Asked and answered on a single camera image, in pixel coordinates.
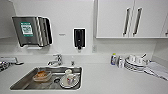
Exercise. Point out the black soap dispenser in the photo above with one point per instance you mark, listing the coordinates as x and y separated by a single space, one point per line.
79 37

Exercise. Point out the small chrome soap pump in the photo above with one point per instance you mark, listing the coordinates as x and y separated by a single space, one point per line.
72 63

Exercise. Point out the chrome sink faucet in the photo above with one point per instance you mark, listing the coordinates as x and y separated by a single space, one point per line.
58 59

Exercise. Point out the white patterned mug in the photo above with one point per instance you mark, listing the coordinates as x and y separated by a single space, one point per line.
69 78

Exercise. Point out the small white jar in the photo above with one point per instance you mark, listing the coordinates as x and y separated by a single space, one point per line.
120 62

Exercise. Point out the white plate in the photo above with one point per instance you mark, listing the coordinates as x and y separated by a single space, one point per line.
62 84

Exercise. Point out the round sink drain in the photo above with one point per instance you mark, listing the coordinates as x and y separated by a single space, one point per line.
57 80

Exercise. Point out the steel paper towel dispenser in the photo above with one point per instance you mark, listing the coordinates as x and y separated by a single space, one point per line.
40 31

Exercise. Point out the white cup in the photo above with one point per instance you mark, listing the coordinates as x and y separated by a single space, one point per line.
140 60
132 58

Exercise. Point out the orange food container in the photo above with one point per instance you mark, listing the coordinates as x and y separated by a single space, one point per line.
42 76

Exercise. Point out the stack of white plates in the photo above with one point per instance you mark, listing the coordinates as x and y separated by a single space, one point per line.
133 67

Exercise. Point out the steel kitchen sink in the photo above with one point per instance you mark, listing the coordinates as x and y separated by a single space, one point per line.
23 83

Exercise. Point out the white wall outlet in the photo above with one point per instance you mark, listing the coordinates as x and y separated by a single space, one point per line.
94 48

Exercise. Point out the small wall label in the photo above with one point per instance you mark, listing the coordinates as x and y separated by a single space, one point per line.
62 34

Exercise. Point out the white wall cabinet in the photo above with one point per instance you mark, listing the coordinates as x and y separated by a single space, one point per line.
110 18
6 20

